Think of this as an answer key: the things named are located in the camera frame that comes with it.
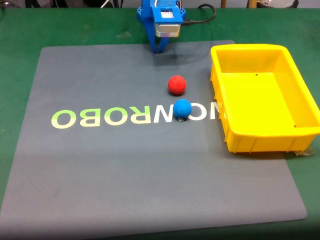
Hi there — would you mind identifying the red ball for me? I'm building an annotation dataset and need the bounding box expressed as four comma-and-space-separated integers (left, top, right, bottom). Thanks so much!
167, 75, 187, 96

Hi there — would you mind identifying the blue ball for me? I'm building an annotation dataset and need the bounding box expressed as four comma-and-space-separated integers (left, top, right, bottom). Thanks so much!
172, 98, 193, 119

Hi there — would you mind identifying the yellow plastic bin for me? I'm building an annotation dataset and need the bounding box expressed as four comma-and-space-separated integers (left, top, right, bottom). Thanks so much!
209, 43, 320, 154

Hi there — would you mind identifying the grey mat with printed letters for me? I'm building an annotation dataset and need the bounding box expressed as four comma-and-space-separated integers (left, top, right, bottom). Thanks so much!
0, 39, 308, 240

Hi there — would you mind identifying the clear tape piece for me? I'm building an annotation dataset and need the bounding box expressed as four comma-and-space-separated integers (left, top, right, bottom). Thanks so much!
292, 145, 317, 158

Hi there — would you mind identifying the silver camera in blue mount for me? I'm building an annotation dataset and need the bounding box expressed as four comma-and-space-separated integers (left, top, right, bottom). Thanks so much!
152, 6, 183, 39

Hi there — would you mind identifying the black cable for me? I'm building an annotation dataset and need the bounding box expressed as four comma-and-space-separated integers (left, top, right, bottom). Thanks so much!
181, 3, 217, 27

